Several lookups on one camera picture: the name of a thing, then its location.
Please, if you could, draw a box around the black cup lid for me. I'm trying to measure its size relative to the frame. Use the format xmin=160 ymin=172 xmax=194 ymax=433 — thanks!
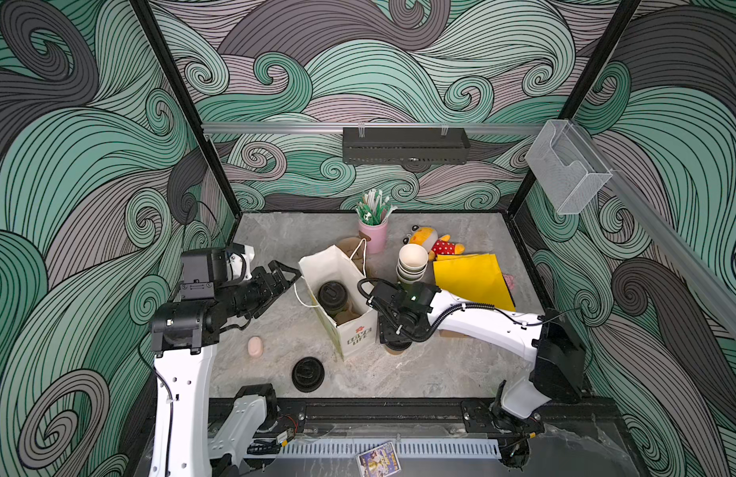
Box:
xmin=380 ymin=335 xmax=413 ymax=355
xmin=318 ymin=280 xmax=348 ymax=315

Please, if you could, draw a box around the clear acrylic wall holder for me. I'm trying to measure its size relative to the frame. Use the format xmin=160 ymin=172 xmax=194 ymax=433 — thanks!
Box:
xmin=526 ymin=119 xmax=612 ymax=216

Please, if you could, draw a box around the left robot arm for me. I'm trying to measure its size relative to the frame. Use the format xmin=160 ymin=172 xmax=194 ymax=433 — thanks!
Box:
xmin=148 ymin=244 xmax=302 ymax=476

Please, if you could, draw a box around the black wall shelf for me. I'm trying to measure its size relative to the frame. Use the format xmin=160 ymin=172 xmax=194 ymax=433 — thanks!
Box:
xmin=342 ymin=126 xmax=471 ymax=166

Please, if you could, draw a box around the yellow plush toy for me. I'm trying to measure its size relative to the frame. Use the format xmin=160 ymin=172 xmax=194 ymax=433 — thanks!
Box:
xmin=403 ymin=225 xmax=465 ymax=262

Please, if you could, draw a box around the stack of black lids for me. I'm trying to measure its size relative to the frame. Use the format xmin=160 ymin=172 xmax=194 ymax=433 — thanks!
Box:
xmin=292 ymin=357 xmax=325 ymax=394

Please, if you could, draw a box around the stack of paper cups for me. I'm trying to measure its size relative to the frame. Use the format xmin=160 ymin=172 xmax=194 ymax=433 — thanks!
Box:
xmin=396 ymin=244 xmax=429 ymax=283

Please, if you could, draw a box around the yellow napkin stack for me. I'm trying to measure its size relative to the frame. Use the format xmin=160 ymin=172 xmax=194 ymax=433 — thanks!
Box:
xmin=434 ymin=254 xmax=516 ymax=311

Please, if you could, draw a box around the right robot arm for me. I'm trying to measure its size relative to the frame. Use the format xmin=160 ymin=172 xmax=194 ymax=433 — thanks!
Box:
xmin=357 ymin=278 xmax=587 ymax=419

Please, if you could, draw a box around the pink straw holder cup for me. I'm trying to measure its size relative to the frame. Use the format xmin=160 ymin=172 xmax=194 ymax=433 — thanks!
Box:
xmin=358 ymin=219 xmax=389 ymax=254

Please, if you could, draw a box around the white paper bag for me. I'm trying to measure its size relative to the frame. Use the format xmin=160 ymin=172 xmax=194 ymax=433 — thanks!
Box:
xmin=298 ymin=238 xmax=378 ymax=361

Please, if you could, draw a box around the brown cardboard cup carrier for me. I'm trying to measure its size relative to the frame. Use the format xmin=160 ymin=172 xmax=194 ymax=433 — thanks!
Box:
xmin=336 ymin=237 xmax=367 ymax=260

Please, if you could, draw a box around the white cable duct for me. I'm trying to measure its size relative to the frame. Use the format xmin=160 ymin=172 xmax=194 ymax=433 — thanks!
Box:
xmin=277 ymin=438 xmax=501 ymax=460

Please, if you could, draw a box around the colourful card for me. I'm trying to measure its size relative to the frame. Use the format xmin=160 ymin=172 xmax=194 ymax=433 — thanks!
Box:
xmin=356 ymin=442 xmax=402 ymax=477

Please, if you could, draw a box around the wrapped straws bundle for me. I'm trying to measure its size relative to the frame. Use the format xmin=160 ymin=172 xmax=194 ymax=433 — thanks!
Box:
xmin=355 ymin=189 xmax=397 ymax=227

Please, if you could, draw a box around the pink small object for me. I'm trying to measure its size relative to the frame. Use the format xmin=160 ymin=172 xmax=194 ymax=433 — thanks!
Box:
xmin=247 ymin=336 xmax=264 ymax=359

